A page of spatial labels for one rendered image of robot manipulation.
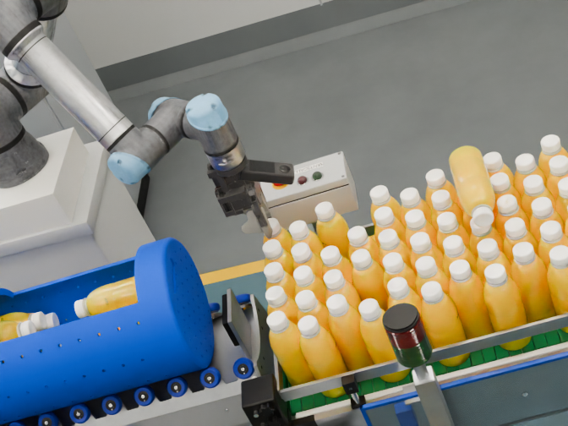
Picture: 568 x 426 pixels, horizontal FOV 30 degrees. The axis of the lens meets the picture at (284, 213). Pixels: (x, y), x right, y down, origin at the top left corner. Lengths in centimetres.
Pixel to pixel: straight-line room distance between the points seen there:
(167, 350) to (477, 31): 286
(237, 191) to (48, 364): 52
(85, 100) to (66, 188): 45
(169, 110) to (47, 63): 26
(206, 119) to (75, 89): 26
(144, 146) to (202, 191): 226
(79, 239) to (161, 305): 50
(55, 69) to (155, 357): 60
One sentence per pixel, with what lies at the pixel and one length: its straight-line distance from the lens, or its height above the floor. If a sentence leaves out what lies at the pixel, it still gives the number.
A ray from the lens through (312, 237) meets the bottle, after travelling 228.
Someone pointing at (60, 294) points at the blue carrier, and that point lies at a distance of 243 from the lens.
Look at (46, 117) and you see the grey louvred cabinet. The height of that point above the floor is 73.
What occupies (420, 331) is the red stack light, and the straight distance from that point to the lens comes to 179.
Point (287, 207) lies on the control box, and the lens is 238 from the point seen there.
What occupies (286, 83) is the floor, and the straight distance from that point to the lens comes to 478.
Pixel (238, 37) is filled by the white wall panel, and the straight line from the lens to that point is 504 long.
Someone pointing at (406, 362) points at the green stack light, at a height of 118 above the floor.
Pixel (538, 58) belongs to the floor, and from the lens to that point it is 443.
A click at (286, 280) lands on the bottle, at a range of 221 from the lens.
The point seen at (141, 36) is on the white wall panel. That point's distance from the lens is 510.
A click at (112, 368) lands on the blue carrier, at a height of 111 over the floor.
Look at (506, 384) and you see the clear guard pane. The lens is 210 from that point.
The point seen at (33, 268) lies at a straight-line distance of 265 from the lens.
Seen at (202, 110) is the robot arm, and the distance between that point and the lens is 210.
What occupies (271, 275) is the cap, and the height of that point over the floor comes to 110.
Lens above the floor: 254
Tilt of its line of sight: 39 degrees down
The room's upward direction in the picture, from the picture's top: 24 degrees counter-clockwise
